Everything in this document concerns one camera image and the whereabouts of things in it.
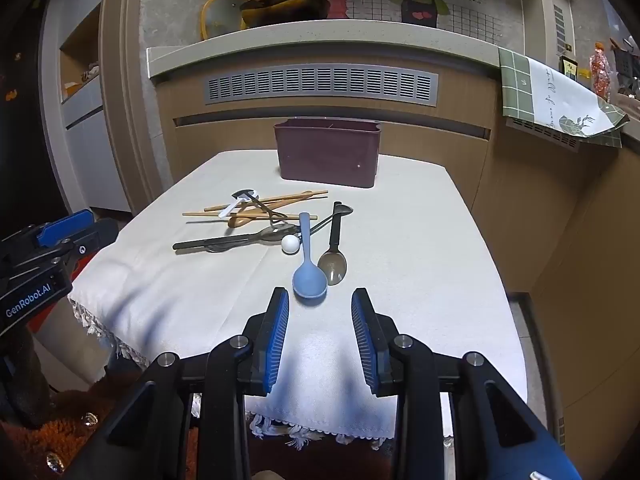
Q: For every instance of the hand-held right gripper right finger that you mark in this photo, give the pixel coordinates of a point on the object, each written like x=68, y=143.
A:
x=361, y=340

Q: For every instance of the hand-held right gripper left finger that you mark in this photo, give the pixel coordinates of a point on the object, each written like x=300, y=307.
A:
x=279, y=340

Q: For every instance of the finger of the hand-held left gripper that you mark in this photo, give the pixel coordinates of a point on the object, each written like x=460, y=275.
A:
x=95, y=240
x=65, y=226

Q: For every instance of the blue plastic spoon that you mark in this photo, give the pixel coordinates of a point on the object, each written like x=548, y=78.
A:
x=309, y=280

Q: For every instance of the white ball-ended metal utensil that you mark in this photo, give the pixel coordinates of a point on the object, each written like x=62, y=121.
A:
x=289, y=244

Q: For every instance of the wooden chopstick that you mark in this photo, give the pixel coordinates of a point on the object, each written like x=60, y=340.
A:
x=300, y=194
x=200, y=214
x=280, y=202

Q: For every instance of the purple plastic utensil holder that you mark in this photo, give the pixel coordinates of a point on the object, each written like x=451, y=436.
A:
x=327, y=155

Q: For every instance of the white shelf cabinet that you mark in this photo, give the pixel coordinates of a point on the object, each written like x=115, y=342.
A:
x=85, y=125

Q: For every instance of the white fringed tablecloth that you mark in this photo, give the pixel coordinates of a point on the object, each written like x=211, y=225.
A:
x=410, y=240

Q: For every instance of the small white plastic spoon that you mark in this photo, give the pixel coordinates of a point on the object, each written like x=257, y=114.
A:
x=232, y=208

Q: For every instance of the grey vent grille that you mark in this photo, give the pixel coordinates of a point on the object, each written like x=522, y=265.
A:
x=320, y=85

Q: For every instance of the yellow-rimmed glass lid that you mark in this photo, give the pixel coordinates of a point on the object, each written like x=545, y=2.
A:
x=225, y=15

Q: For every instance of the grey stone countertop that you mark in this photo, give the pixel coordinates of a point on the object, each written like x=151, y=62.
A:
x=300, y=35

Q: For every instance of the green checked cloth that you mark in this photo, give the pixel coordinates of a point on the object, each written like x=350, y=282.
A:
x=540, y=90

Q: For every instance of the dark small box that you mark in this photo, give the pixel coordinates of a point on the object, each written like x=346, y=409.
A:
x=569, y=66

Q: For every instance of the red snack bag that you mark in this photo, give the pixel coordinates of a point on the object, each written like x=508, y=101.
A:
x=600, y=72

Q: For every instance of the black basket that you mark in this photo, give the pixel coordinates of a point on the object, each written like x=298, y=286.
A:
x=625, y=60

